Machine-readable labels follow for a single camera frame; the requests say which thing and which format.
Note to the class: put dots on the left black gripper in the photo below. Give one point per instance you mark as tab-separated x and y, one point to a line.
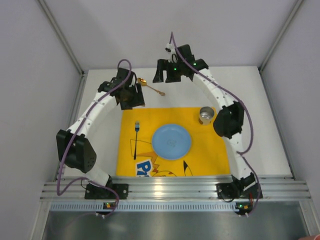
135	93

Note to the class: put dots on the metal cup with paper sleeve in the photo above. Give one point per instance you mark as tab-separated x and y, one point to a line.
206	115

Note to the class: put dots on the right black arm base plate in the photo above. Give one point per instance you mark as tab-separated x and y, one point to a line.
231	191

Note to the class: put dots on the blue plastic plate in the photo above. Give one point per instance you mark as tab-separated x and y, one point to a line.
171	142

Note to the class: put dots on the blue metal fork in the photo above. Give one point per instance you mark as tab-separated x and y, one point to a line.
137	128

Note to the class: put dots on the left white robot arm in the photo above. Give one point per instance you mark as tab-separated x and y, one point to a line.
73	144

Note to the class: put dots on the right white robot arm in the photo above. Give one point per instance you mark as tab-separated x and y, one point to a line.
228	122

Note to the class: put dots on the gold spoon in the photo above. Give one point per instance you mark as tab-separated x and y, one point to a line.
144	83

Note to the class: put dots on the yellow Pikachu placemat cloth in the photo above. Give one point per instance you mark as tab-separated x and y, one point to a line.
207	155

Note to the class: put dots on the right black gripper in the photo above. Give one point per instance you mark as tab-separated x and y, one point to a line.
168	67

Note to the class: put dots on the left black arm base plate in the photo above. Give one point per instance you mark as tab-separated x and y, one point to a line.
93	192

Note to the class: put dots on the perforated grey cable tray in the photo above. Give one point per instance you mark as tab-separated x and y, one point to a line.
148	206

